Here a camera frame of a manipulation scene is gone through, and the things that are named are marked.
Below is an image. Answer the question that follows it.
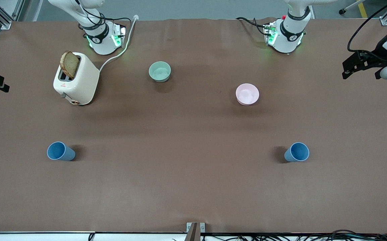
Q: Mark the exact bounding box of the brown table cover sheet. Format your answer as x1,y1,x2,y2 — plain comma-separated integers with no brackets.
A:
0,17,387,234

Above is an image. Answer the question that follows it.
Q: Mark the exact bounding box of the blue cup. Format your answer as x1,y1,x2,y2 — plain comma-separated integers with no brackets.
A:
284,142,310,163
46,141,76,162

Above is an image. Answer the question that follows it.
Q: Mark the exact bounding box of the brown bread slice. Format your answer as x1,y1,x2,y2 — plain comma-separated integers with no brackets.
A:
60,51,80,80

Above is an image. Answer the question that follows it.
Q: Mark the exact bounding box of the cream white toaster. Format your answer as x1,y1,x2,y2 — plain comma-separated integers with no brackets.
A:
53,52,100,106

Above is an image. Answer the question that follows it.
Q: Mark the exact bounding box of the green bowl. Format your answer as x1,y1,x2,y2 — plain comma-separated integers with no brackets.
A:
148,61,172,83

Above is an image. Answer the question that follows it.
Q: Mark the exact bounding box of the white toaster power cable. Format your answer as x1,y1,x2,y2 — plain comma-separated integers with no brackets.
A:
99,15,139,73

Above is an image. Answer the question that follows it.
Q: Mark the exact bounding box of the white stand leg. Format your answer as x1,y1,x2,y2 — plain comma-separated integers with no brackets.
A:
338,0,365,15

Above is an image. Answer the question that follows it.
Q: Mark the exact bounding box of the pink bowl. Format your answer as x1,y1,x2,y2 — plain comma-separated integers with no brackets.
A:
235,83,260,106

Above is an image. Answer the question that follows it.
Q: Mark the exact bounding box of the black arm base cable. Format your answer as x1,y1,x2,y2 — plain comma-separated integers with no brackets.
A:
75,0,132,31
235,16,268,35

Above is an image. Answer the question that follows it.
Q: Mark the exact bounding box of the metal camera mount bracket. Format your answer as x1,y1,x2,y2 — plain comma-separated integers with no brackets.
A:
186,222,206,241

